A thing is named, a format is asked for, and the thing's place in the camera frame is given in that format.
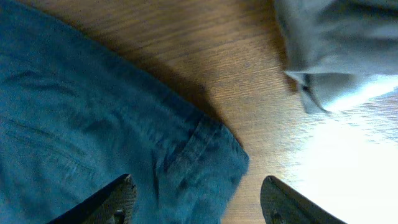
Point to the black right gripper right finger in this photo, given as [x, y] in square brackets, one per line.
[283, 205]

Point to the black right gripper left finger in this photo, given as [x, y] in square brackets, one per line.
[113, 204]

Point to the navy blue shorts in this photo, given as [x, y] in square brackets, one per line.
[75, 116]

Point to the grey folded garment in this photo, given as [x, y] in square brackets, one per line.
[341, 53]

